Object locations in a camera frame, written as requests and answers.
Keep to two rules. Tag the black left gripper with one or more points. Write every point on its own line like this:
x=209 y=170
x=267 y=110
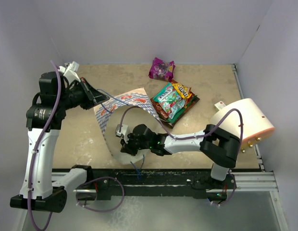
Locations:
x=89 y=92

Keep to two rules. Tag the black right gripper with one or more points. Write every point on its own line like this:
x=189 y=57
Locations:
x=127 y=147

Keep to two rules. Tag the blue checkered paper bag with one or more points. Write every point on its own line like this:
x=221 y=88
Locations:
x=131 y=108

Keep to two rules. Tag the red snack packet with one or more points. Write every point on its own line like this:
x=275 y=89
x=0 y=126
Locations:
x=158 y=109

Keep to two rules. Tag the teal Fox's candy bag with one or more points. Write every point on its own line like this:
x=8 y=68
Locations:
x=170 y=100

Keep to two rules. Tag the purple candy snack bag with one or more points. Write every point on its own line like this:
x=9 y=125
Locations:
x=162 y=70

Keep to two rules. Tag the yellow candy packet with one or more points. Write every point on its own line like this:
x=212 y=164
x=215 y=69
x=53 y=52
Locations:
x=183 y=91

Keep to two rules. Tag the green snack box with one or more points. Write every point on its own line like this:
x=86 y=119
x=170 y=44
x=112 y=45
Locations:
x=182 y=111

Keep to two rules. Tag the colourful Fox's candy bag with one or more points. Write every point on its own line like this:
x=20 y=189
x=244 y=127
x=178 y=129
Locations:
x=188 y=99

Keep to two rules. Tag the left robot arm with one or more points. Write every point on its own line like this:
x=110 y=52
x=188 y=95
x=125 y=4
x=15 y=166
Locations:
x=44 y=121

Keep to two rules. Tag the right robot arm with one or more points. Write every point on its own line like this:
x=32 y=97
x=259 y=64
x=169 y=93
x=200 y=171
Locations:
x=219 y=145

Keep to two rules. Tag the small green white box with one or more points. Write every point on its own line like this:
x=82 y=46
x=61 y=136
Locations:
x=219 y=105

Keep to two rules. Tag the cream cylindrical appliance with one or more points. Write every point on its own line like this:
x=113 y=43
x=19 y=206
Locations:
x=256 y=126

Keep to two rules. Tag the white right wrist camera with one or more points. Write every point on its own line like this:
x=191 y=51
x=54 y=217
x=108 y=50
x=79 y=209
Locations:
x=122 y=131

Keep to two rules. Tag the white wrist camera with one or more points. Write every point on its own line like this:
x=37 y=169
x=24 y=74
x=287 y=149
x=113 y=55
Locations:
x=122 y=131
x=70 y=71

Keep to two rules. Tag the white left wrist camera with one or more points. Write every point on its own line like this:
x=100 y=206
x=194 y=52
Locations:
x=70 y=71

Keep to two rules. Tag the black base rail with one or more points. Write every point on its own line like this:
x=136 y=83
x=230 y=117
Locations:
x=195 y=183

